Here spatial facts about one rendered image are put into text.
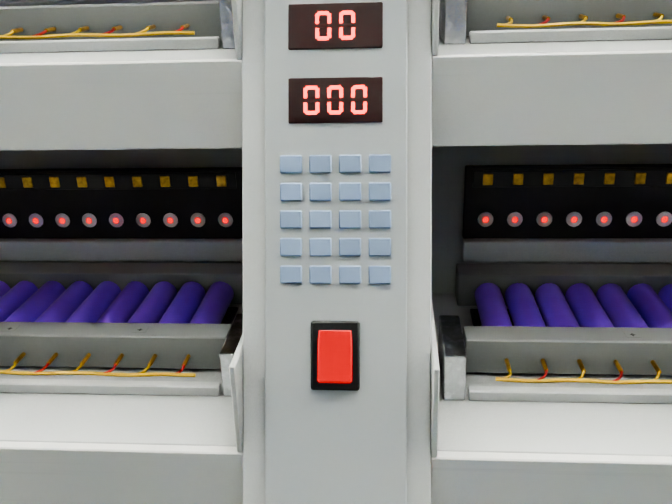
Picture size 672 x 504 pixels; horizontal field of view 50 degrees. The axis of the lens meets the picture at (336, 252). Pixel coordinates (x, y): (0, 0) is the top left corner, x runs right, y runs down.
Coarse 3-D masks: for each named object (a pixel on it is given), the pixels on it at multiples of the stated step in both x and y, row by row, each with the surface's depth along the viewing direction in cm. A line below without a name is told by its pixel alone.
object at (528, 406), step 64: (512, 192) 50; (576, 192) 50; (640, 192) 50; (512, 256) 52; (576, 256) 51; (640, 256) 51; (448, 320) 43; (512, 320) 47; (576, 320) 45; (640, 320) 44; (448, 384) 40; (512, 384) 41; (576, 384) 41; (640, 384) 41; (448, 448) 36; (512, 448) 36; (576, 448) 36; (640, 448) 36
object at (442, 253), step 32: (0, 160) 58; (32, 160) 57; (64, 160) 57; (96, 160) 57; (128, 160) 57; (160, 160) 57; (192, 160) 56; (224, 160) 56; (448, 160) 55; (480, 160) 55; (512, 160) 55; (544, 160) 54; (576, 160) 54; (608, 160) 54; (640, 160) 54; (448, 192) 55; (448, 224) 55; (448, 256) 55; (448, 288) 55
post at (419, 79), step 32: (256, 0) 36; (416, 0) 35; (256, 32) 36; (416, 32) 35; (256, 64) 36; (416, 64) 35; (256, 96) 36; (416, 96) 35; (256, 128) 36; (416, 128) 35; (256, 160) 36; (416, 160) 35; (256, 192) 36; (416, 192) 35; (256, 224) 36; (416, 224) 35; (256, 256) 36; (416, 256) 35; (256, 288) 36; (416, 288) 35; (256, 320) 36; (416, 320) 35; (256, 352) 36; (416, 352) 35; (256, 384) 36; (416, 384) 35; (256, 416) 36; (416, 416) 35; (256, 448) 36; (416, 448) 36; (256, 480) 36; (416, 480) 36
